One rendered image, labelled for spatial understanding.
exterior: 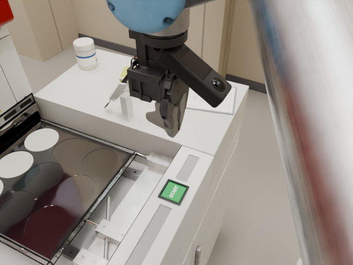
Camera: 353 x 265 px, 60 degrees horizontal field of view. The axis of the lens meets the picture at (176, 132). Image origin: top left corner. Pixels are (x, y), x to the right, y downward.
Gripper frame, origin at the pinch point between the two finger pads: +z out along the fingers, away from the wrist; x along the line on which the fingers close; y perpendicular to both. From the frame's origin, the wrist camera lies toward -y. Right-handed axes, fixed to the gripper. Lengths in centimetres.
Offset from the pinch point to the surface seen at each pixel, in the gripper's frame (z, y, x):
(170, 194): 19.2, 1.1, 1.0
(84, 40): 10, 54, -39
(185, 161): 19.8, 2.2, -10.5
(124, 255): 19.6, 3.2, 17.7
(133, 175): 31.2, 17.6, -8.1
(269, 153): 115, -16, -120
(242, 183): 115, -6, -88
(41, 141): 26, 47, -4
